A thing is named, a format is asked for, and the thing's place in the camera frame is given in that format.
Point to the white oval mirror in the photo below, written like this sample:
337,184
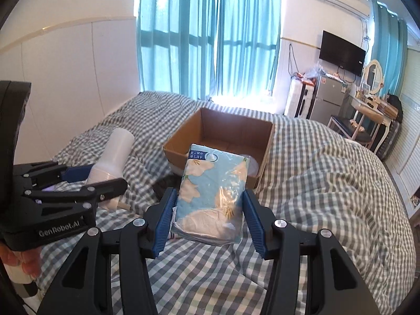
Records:
372,75

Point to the person's left hand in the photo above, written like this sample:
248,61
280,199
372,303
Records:
23,259

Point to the teal window curtain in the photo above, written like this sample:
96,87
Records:
210,32

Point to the silver fridge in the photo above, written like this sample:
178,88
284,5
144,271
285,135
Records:
329,100

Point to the black bag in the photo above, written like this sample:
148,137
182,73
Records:
395,106

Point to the black stool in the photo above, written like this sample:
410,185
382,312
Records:
347,126

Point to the dark striped case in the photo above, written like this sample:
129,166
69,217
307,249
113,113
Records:
387,139

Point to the grey checked blanket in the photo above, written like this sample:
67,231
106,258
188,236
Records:
328,187

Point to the white suitcase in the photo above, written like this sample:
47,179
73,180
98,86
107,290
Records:
300,100

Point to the blue floral tissue pack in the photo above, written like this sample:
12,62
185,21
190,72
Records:
210,197

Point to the clear plastic bag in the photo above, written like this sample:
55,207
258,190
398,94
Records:
311,73

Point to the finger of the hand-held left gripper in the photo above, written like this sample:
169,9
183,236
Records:
78,172
108,188

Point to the cardboard box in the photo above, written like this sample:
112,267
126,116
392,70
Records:
229,131

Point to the teal narrow curtain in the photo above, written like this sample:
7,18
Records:
388,46

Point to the black television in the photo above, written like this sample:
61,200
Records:
341,52

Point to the white dressing table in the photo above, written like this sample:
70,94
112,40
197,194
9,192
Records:
374,110

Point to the white round lid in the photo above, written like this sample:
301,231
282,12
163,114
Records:
253,168

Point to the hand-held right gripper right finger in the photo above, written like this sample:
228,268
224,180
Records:
256,224

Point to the white hair dryer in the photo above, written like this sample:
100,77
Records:
115,151

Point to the white louvered cabinet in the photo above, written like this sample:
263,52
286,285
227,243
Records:
407,144

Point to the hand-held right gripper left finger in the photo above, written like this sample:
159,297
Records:
164,226

